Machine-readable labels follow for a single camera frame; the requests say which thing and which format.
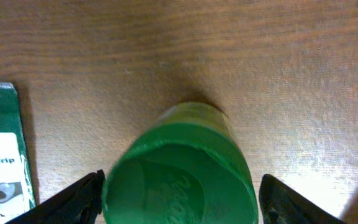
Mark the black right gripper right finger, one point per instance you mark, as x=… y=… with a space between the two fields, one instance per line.
x=280 y=204

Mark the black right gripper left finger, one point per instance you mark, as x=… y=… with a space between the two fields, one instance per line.
x=80 y=203

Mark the green 3M gloves package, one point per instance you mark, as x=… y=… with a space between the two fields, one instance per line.
x=16 y=188

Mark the green lid spice jar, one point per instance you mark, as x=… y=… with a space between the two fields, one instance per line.
x=186 y=168

